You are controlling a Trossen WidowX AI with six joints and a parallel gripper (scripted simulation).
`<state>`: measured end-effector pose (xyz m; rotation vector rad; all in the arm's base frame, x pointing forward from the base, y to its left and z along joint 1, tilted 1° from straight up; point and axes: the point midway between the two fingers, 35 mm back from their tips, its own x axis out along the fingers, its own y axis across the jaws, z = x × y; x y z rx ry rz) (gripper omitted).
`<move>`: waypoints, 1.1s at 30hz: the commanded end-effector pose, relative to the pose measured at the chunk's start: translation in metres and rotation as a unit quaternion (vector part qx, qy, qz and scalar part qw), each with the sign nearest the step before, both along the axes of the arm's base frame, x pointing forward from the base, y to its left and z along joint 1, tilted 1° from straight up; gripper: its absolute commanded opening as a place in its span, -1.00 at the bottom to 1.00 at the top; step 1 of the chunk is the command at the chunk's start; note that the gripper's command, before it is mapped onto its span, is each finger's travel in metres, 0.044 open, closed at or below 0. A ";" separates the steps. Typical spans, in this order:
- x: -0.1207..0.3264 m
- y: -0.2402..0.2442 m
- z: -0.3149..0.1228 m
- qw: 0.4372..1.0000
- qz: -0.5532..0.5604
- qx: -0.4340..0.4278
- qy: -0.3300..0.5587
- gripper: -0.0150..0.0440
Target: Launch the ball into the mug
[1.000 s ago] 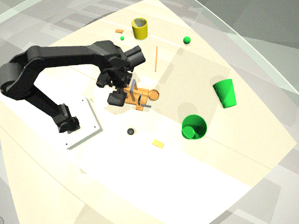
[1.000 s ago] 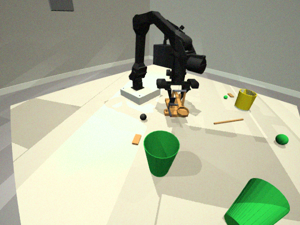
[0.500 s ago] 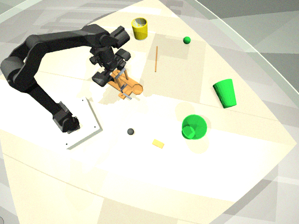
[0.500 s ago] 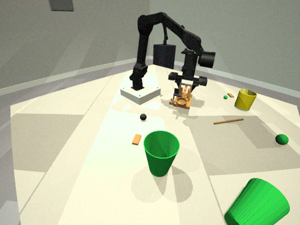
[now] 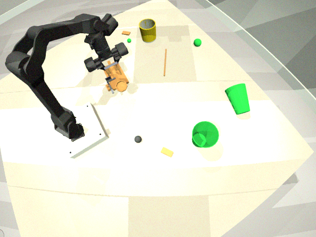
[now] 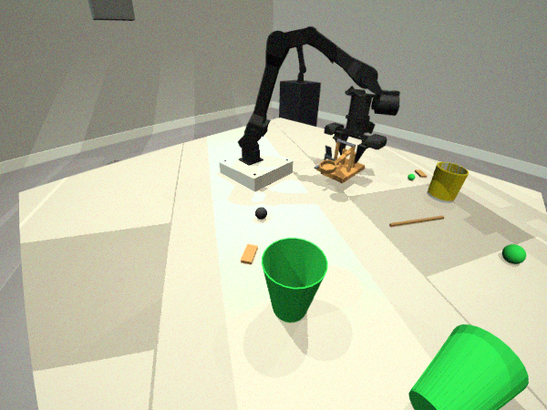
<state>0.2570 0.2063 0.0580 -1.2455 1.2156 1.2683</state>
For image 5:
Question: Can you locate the dark grey ball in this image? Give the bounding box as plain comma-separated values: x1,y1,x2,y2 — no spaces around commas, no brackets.
134,136,142,143

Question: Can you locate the yellow tapered cup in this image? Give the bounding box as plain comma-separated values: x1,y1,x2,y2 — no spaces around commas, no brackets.
139,18,156,43

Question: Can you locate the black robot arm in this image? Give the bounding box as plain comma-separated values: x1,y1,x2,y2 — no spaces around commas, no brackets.
5,13,119,142

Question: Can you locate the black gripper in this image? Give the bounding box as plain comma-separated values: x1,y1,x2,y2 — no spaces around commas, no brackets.
84,42,129,72

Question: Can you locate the green cup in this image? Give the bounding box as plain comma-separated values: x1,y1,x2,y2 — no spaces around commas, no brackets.
192,121,219,148
225,83,250,115

